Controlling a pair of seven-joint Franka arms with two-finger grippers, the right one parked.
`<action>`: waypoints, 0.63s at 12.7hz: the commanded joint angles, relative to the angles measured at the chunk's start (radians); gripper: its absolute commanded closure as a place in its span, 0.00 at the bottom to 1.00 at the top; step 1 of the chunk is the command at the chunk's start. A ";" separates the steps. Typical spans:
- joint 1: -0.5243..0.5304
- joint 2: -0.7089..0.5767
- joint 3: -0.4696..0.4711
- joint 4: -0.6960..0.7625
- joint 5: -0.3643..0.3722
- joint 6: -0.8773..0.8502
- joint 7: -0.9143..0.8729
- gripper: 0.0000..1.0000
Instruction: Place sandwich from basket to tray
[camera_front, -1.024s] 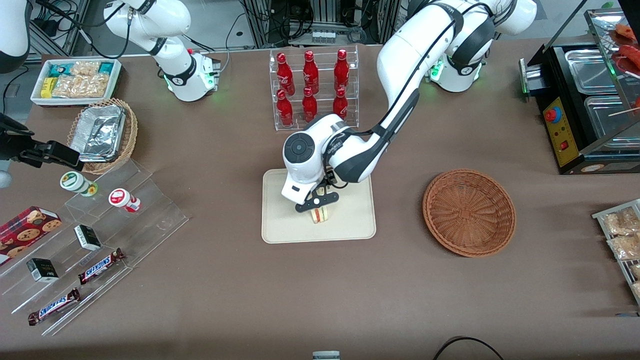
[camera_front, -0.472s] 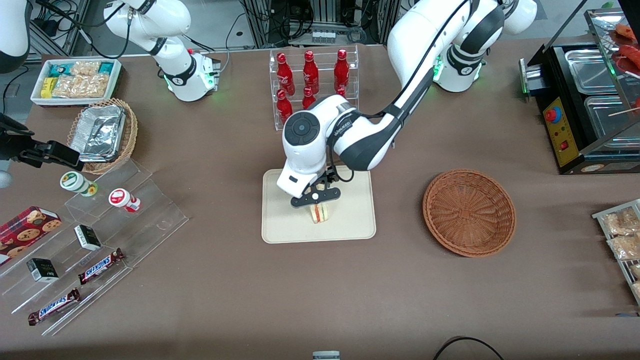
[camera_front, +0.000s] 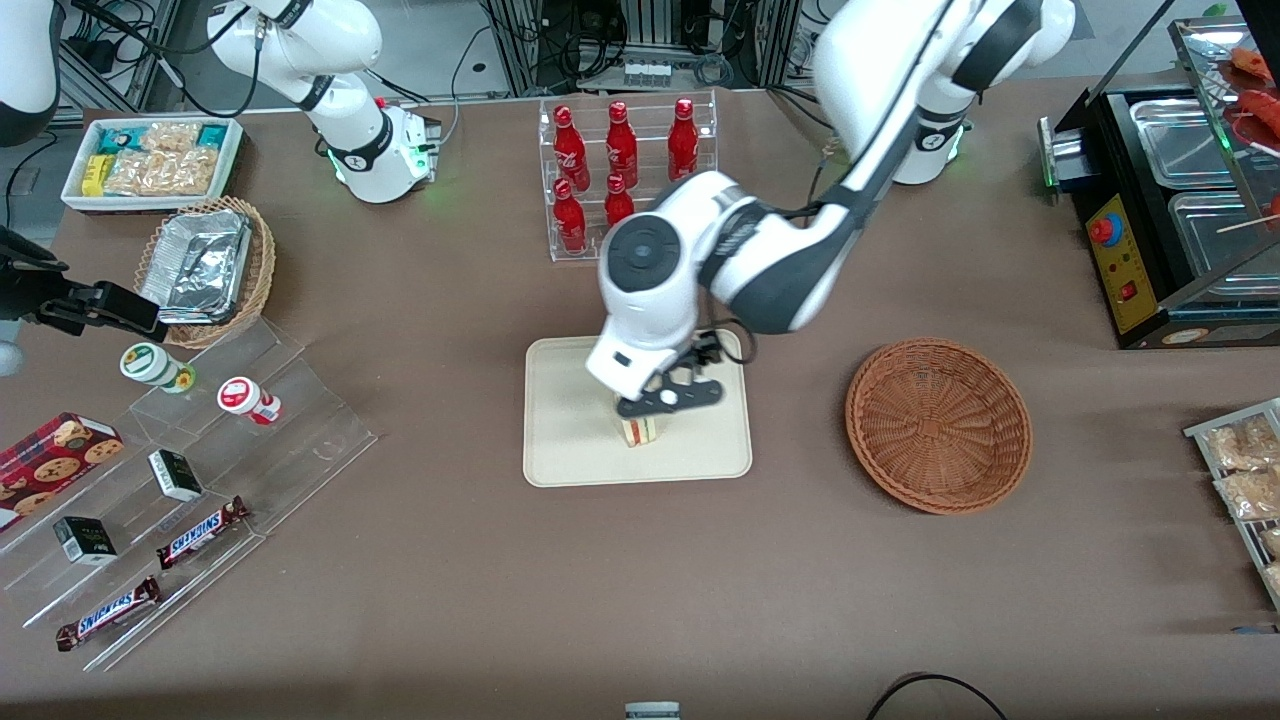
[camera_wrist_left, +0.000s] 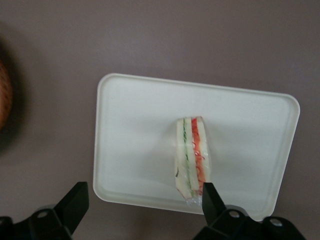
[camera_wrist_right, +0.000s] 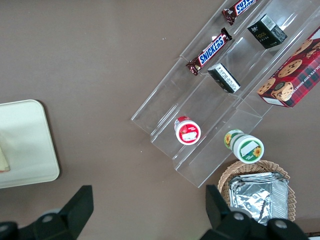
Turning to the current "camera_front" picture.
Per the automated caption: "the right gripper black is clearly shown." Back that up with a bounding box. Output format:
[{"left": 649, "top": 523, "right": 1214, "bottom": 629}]
[{"left": 0, "top": 228, "right": 167, "bottom": 343}]

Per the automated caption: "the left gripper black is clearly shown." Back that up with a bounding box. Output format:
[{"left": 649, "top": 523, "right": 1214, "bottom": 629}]
[{"left": 648, "top": 335, "right": 724, "bottom": 393}]

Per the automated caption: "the oval tan wicker basket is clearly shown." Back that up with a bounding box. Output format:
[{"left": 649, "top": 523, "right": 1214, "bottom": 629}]
[{"left": 134, "top": 196, "right": 277, "bottom": 350}]

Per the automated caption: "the cream plastic tray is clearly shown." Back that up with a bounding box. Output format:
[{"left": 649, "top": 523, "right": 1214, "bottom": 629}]
[{"left": 523, "top": 332, "right": 754, "bottom": 489}]

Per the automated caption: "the round brown wicker basket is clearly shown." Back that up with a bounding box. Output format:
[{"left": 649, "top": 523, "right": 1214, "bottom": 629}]
[{"left": 845, "top": 338, "right": 1033, "bottom": 516}]

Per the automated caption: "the tray of packaged snacks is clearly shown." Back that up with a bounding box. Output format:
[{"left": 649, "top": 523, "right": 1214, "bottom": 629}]
[{"left": 1184, "top": 398, "right": 1280, "bottom": 613}]

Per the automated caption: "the green lid yogurt bottle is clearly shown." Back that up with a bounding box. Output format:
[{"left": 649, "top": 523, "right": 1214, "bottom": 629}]
[{"left": 120, "top": 342, "right": 197, "bottom": 395}]

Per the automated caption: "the aluminium foil container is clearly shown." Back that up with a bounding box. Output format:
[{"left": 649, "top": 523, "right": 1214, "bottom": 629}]
[{"left": 140, "top": 209, "right": 252, "bottom": 325}]

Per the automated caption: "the white snack bin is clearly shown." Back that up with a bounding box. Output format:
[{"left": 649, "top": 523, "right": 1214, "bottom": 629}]
[{"left": 62, "top": 116, "right": 245, "bottom": 215}]

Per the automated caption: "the clear bag of crackers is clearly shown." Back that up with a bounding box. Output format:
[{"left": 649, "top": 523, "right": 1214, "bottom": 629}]
[
  {"left": 104, "top": 150, "right": 161, "bottom": 197},
  {"left": 140, "top": 121, "right": 202, "bottom": 154},
  {"left": 155, "top": 148, "right": 220, "bottom": 197}
]

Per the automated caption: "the red lid yogurt bottle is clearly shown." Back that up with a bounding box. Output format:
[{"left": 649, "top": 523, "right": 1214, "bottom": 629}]
[{"left": 217, "top": 376, "right": 284, "bottom": 427}]

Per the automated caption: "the clear acrylic bottle rack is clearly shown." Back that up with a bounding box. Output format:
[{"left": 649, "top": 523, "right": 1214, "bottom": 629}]
[{"left": 538, "top": 90, "right": 719, "bottom": 263}]

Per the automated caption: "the red cookie box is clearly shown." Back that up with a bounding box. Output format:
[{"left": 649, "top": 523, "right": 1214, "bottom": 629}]
[{"left": 0, "top": 412, "right": 126, "bottom": 533}]

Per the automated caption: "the small black carton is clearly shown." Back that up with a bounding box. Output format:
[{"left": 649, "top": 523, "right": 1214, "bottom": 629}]
[
  {"left": 148, "top": 449, "right": 205, "bottom": 503},
  {"left": 53, "top": 516, "right": 119, "bottom": 567}
]

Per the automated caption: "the clear acrylic stepped stand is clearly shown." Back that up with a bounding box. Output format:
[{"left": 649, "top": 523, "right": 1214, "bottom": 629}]
[{"left": 0, "top": 318, "right": 380, "bottom": 673}]

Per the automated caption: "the Snickers chocolate bar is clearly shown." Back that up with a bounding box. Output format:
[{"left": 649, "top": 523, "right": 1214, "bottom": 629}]
[
  {"left": 156, "top": 496, "right": 252, "bottom": 571},
  {"left": 55, "top": 575, "right": 164, "bottom": 653}
]

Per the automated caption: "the aluminium equipment rack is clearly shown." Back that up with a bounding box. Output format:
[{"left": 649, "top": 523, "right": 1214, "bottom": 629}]
[{"left": 478, "top": 0, "right": 803, "bottom": 97}]

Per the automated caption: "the black hot dog machine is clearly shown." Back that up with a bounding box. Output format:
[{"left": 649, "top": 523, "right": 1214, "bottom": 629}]
[{"left": 1038, "top": 15, "right": 1280, "bottom": 351}]

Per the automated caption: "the steel food pan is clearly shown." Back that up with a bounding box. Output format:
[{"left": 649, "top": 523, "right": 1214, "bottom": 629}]
[
  {"left": 1128, "top": 97, "right": 1236, "bottom": 191},
  {"left": 1167, "top": 189, "right": 1280, "bottom": 276}
]

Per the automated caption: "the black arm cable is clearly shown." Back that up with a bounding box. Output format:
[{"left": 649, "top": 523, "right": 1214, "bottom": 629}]
[{"left": 715, "top": 322, "right": 759, "bottom": 367}]

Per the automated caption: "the black floor cable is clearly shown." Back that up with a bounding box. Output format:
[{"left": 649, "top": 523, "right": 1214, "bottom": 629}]
[{"left": 865, "top": 672, "right": 1011, "bottom": 720}]

